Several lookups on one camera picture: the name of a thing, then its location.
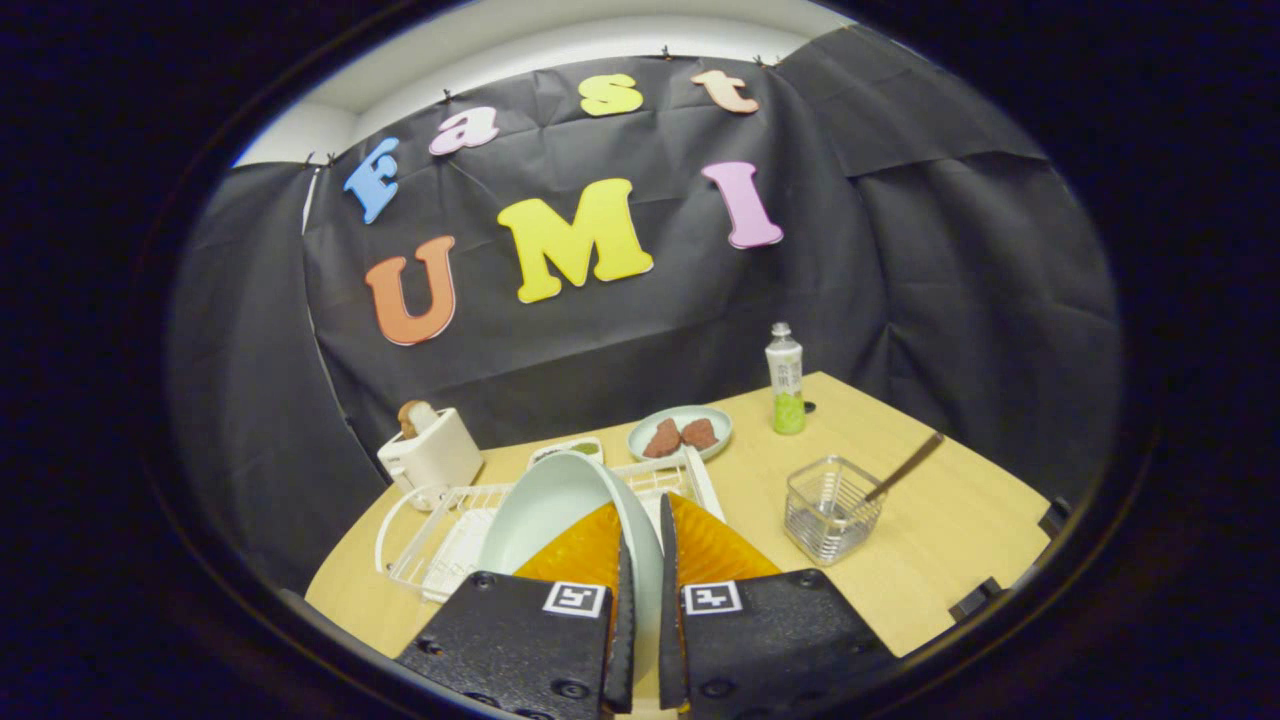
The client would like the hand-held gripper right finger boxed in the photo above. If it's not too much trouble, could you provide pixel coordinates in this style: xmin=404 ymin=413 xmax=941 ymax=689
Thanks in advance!
xmin=657 ymin=493 xmax=896 ymax=720

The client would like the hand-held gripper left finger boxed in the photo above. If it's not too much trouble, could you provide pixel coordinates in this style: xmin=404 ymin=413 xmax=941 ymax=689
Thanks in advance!
xmin=395 ymin=500 xmax=638 ymax=720

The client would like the white wire dish rack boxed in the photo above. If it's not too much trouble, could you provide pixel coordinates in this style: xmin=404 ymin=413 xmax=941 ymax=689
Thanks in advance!
xmin=375 ymin=445 xmax=726 ymax=603

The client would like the pale green round plate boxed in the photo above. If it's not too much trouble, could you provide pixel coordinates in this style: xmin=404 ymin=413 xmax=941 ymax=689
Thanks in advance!
xmin=478 ymin=450 xmax=666 ymax=683

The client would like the metal wire basket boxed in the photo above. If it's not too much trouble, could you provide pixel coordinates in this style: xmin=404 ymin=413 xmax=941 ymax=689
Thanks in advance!
xmin=785 ymin=455 xmax=886 ymax=567

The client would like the dark-handled metal spoon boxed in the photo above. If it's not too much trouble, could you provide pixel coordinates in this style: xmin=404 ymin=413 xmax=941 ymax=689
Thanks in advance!
xmin=865 ymin=432 xmax=946 ymax=503

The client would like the white sauce dish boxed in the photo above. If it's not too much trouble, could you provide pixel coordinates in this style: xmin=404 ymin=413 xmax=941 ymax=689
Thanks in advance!
xmin=527 ymin=437 xmax=605 ymax=469

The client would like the pale green plate with meat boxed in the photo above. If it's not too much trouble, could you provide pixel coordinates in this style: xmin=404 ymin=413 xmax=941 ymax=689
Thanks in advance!
xmin=627 ymin=405 xmax=734 ymax=466

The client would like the white toaster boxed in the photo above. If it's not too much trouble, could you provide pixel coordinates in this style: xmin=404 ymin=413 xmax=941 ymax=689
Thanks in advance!
xmin=377 ymin=405 xmax=484 ymax=497

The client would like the green drink bottle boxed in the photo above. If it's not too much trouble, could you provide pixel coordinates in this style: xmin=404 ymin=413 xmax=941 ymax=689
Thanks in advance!
xmin=765 ymin=322 xmax=806 ymax=436

